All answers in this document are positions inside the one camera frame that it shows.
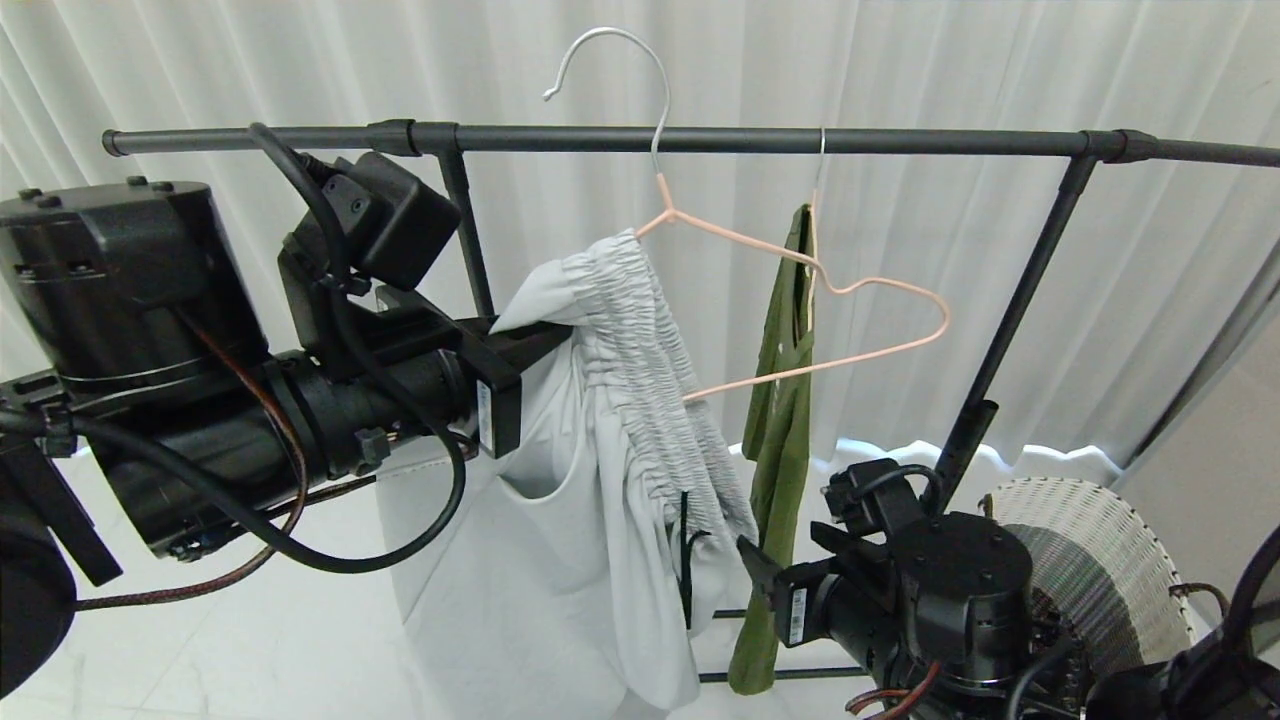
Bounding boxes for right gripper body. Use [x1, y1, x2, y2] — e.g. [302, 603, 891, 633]
[773, 560, 903, 669]

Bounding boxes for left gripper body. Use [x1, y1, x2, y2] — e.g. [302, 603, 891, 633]
[268, 333, 524, 483]

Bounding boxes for green long-sleeved shirt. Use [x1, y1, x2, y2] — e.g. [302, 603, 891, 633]
[727, 205, 817, 696]

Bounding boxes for pale grey shorts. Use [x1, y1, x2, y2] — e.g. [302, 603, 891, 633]
[375, 230, 759, 720]

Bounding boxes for pink clothes hanger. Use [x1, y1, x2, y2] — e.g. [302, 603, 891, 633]
[804, 128, 829, 333]
[543, 27, 951, 403]

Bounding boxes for white laundry basket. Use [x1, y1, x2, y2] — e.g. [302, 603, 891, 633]
[975, 477, 1231, 683]

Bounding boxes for black clothes rack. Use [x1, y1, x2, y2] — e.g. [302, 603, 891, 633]
[100, 118, 1280, 685]

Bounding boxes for white curtain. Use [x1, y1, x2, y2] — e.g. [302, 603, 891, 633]
[0, 0, 1280, 473]

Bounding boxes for black cable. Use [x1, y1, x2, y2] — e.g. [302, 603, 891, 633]
[858, 462, 947, 501]
[0, 122, 469, 576]

